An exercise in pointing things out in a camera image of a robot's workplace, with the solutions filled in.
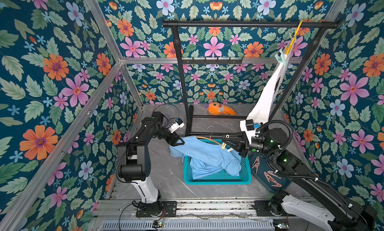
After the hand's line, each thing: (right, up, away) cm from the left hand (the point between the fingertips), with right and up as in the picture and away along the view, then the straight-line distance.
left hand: (180, 138), depth 89 cm
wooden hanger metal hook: (+21, +2, +16) cm, 26 cm away
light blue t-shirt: (+16, -10, -5) cm, 20 cm away
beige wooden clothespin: (+22, +1, -29) cm, 36 cm away
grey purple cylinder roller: (-9, +14, -8) cm, 18 cm away
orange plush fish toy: (+23, +19, +19) cm, 35 cm away
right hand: (+23, +5, -29) cm, 38 cm away
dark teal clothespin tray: (+49, -22, -6) cm, 54 cm away
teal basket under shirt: (+24, -22, -4) cm, 33 cm away
